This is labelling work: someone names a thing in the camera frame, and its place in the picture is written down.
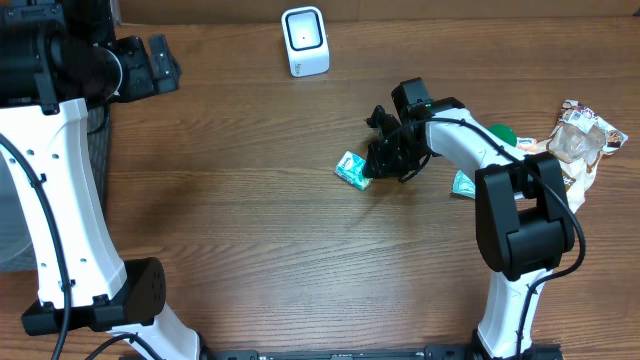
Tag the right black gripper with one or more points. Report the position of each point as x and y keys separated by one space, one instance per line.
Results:
x=387 y=167

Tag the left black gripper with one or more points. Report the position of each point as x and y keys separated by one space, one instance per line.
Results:
x=137 y=54

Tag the teal white small box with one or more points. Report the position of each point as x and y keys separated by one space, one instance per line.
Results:
x=350 y=168

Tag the teal snack packet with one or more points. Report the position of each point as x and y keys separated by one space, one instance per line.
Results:
x=462 y=185

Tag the green lid jar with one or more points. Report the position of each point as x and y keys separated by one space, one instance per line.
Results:
x=504 y=133

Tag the orange small box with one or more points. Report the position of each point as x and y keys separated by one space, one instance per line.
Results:
x=527 y=144

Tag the beige plastic pouch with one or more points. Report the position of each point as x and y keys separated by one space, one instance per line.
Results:
x=579 y=141

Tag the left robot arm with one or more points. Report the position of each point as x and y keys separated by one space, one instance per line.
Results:
x=60 y=60

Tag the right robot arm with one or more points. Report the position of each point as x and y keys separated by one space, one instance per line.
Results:
x=523 y=222

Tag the white barcode scanner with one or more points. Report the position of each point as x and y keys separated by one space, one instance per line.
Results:
x=306 y=41

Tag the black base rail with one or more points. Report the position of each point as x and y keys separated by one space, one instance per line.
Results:
x=340 y=355

